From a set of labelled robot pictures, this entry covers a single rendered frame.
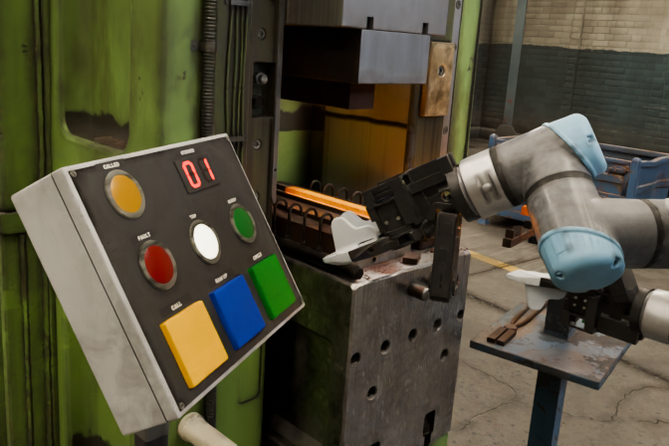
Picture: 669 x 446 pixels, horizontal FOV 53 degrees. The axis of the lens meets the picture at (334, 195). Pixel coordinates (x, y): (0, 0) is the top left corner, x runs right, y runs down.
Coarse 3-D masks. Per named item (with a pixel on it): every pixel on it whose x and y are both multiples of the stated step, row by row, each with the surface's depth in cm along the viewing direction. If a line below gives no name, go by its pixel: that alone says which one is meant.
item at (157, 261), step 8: (152, 248) 73; (160, 248) 74; (144, 256) 72; (152, 256) 73; (160, 256) 74; (168, 256) 75; (152, 264) 72; (160, 264) 73; (168, 264) 74; (152, 272) 72; (160, 272) 73; (168, 272) 74; (160, 280) 72; (168, 280) 74
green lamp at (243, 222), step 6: (240, 210) 92; (234, 216) 90; (240, 216) 91; (246, 216) 93; (240, 222) 91; (246, 222) 92; (252, 222) 94; (240, 228) 90; (246, 228) 91; (252, 228) 93; (246, 234) 91; (252, 234) 92
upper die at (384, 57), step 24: (288, 48) 131; (312, 48) 126; (336, 48) 122; (360, 48) 118; (384, 48) 122; (408, 48) 127; (288, 72) 132; (312, 72) 127; (336, 72) 122; (360, 72) 119; (384, 72) 123; (408, 72) 128
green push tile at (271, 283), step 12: (264, 264) 91; (276, 264) 94; (252, 276) 88; (264, 276) 90; (276, 276) 93; (264, 288) 89; (276, 288) 92; (288, 288) 94; (264, 300) 88; (276, 300) 90; (288, 300) 93; (276, 312) 89
